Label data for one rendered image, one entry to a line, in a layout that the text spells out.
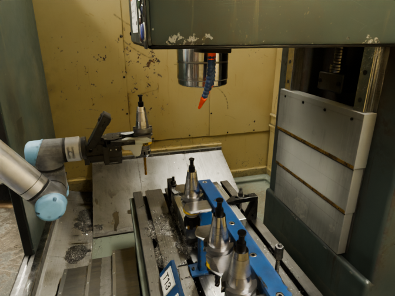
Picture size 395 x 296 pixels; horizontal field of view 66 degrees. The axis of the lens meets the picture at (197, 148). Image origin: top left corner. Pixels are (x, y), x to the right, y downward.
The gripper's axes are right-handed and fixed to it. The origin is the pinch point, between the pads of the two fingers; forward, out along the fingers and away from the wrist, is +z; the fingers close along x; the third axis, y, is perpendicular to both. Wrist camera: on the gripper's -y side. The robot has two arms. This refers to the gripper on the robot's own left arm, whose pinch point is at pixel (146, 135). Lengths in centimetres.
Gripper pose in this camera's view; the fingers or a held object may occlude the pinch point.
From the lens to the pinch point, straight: 99.3
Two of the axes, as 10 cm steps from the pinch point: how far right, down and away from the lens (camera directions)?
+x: 2.7, 3.3, -9.0
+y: 0.1, 9.4, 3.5
